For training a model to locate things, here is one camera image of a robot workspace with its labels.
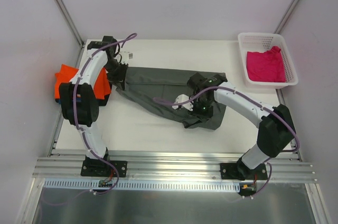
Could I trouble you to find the dark grey t shirt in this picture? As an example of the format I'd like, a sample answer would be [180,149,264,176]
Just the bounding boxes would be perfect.
[110,67,226,130]

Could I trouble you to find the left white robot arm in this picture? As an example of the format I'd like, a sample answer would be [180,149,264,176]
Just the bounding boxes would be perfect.
[59,33,137,175]

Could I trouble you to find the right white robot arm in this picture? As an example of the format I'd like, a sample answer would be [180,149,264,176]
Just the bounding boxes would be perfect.
[187,73,296,180]

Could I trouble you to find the orange folded t shirt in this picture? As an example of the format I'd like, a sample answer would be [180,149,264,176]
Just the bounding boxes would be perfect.
[54,64,111,102]

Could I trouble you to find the pink t shirt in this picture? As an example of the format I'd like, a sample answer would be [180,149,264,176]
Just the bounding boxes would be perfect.
[246,46,286,83]

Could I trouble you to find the white plastic basket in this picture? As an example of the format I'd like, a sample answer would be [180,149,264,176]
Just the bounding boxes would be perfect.
[238,32,298,89]

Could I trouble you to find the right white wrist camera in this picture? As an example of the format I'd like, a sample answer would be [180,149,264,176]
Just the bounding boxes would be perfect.
[172,94,193,111]

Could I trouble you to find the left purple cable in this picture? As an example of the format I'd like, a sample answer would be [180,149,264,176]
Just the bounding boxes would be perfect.
[41,32,138,206]

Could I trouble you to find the purple cable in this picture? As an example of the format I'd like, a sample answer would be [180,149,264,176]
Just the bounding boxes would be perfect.
[41,32,138,206]
[153,85,301,200]

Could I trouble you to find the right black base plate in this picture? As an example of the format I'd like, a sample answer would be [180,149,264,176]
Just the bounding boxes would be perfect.
[220,162,268,181]

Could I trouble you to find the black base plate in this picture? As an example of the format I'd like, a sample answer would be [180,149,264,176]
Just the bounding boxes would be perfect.
[80,158,128,178]
[220,162,268,181]

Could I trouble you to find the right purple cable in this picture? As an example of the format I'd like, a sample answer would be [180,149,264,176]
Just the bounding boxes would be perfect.
[153,85,301,200]

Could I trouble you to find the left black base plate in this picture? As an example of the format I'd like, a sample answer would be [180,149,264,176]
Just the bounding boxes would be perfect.
[80,158,128,178]

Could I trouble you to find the aluminium mounting rail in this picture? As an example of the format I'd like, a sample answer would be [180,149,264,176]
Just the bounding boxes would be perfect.
[33,149,319,183]

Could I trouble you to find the white slotted cable duct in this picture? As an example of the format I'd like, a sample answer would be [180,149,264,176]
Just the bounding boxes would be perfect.
[43,178,240,193]

